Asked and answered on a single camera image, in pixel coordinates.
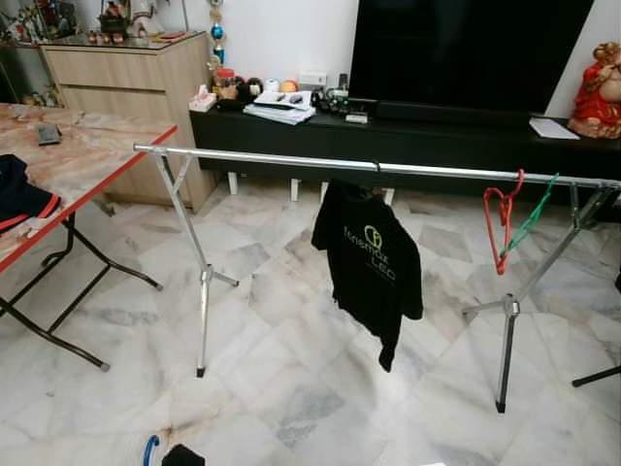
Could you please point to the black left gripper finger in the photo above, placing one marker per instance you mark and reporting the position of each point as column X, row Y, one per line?
column 184, row 456

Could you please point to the blue plastic hanger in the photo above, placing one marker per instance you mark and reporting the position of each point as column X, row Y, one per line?
column 150, row 451

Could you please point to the red plastic hanger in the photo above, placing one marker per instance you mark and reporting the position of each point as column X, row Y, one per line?
column 501, row 264

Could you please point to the black hanger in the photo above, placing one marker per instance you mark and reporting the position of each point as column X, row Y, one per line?
column 372, row 175

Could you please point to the green plastic hanger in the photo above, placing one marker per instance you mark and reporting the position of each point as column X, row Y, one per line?
column 532, row 214

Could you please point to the black folding chair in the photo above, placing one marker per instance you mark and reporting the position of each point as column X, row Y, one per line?
column 597, row 376

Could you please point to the black printed t-shirt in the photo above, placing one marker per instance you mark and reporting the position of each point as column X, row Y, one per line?
column 369, row 262

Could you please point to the navy jacket with red trim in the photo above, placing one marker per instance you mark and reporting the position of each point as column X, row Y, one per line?
column 24, row 194

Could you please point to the silver metal clothes rack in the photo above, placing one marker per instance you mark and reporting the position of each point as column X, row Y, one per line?
column 272, row 158

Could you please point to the red-edged folding table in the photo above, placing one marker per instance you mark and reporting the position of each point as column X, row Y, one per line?
column 97, row 146

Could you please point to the dark wallet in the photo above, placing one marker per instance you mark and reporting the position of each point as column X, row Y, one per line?
column 49, row 134

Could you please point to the pink tissue box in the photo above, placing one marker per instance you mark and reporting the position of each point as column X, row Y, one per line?
column 202, row 99

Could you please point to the stack of papers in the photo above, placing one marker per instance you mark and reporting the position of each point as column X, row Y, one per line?
column 279, row 109

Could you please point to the red-lidded jar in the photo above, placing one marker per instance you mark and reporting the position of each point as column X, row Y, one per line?
column 226, row 85

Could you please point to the light wooden cabinet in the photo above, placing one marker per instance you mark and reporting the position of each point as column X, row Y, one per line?
column 126, row 87

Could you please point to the black television console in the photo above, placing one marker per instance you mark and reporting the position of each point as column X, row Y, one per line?
column 408, row 150

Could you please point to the white remote control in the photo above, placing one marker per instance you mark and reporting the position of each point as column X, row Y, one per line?
column 356, row 118

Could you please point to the orange ball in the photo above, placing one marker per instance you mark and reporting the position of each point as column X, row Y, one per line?
column 288, row 86

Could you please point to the white paper sheet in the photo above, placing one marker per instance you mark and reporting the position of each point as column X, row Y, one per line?
column 553, row 128

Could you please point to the red laughing Buddha statue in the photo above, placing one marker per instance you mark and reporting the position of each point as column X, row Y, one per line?
column 597, row 97

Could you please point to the red flat tray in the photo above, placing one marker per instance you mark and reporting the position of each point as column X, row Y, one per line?
column 171, row 36

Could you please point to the gold and blue trophy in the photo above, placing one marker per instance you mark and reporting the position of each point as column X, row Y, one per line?
column 216, row 34

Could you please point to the black soundbar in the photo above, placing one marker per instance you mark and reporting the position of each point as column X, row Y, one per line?
column 456, row 114

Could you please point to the black flat television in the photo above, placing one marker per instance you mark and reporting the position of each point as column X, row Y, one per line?
column 466, row 53

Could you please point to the white wall socket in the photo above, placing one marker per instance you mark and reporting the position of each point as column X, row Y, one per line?
column 312, row 80

